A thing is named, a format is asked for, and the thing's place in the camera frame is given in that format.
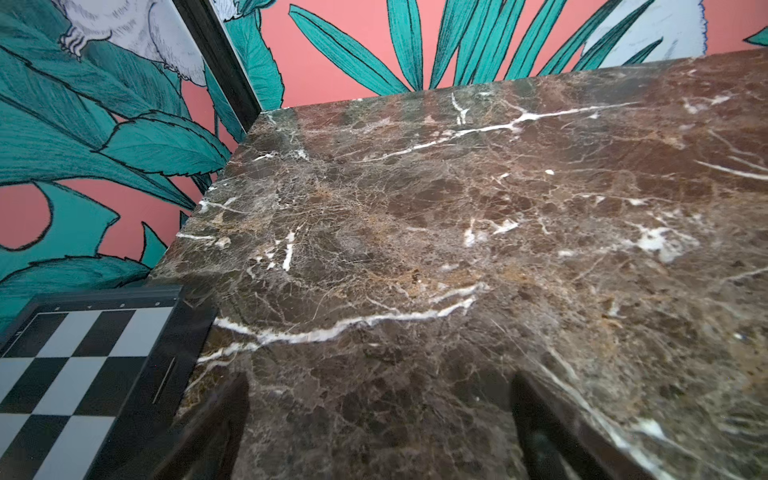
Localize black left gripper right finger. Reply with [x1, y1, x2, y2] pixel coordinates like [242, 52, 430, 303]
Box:
[510, 370, 652, 479]

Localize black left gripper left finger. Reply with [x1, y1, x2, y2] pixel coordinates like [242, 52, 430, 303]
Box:
[150, 373, 249, 479]

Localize black white checkerboard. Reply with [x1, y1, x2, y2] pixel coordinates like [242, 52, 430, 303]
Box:
[1, 286, 217, 479]

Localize black corner frame post left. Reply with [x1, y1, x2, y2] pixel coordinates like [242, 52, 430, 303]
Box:
[174, 1, 262, 141]

